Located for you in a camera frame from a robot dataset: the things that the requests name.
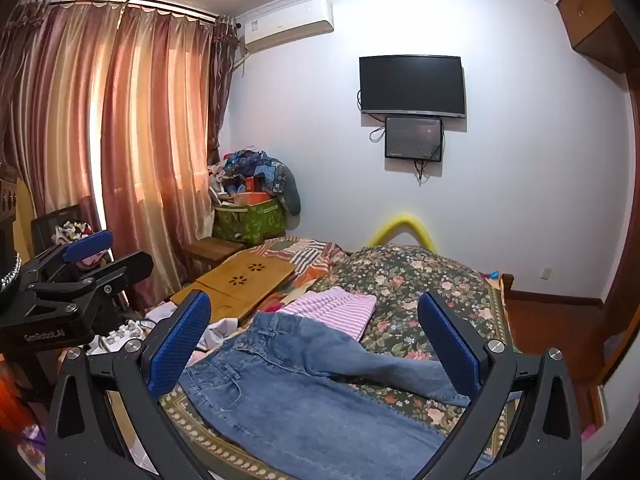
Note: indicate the pink striped curtain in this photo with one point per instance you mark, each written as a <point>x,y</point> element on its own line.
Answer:
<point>150,135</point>

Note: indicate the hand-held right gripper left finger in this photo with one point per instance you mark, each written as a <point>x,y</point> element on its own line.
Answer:
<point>185,340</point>

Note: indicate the white cloth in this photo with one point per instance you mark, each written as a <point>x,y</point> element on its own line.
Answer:
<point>222,327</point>

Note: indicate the wooden wall cabinet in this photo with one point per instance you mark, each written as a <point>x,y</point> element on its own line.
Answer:
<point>585,15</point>

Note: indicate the dark floral blanket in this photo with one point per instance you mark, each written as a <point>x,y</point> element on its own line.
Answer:
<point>400,280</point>

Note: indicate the small wooden stool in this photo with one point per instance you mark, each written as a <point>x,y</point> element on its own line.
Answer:
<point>215,247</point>

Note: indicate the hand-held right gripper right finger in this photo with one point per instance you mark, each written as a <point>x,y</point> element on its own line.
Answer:
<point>450,345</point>

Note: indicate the small black wall monitor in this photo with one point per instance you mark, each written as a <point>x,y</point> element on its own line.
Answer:
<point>412,137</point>

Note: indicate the pink striped cloth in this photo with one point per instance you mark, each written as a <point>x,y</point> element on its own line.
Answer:
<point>340,310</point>

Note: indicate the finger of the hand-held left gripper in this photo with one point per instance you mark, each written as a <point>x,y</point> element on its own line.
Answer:
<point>125,267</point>
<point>90,245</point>

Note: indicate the black wall television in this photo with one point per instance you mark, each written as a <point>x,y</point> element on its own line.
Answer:
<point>410,85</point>

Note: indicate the wooden bed frame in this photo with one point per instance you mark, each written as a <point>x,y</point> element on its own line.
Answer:
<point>508,285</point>

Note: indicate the pile of mixed clothes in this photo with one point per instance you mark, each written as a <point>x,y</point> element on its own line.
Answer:
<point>250,165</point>

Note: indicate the white wall outlet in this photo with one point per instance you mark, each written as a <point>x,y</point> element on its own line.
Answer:
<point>545,274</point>

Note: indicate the yellow foam tube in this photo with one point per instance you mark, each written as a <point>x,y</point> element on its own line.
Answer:
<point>400,220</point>

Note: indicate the curtain rod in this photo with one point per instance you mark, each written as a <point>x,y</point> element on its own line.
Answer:
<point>175,9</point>

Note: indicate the small heap of clothes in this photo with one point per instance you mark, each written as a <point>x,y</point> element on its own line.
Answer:
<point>75,232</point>

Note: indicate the white air conditioner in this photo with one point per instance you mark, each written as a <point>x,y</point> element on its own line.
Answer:
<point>285,25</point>

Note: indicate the blue denim pants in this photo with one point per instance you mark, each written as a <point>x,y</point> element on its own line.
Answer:
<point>300,390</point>

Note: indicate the person's left forearm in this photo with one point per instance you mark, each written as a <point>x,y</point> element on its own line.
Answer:
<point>7,280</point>

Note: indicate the patchwork quilt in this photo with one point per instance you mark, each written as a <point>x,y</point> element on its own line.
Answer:
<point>310,255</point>

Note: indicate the dark cabinet with knobs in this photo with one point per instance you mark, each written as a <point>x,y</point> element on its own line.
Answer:
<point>7,195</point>

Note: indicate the bamboo lap desk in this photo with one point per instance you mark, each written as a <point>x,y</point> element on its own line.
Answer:
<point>240,275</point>

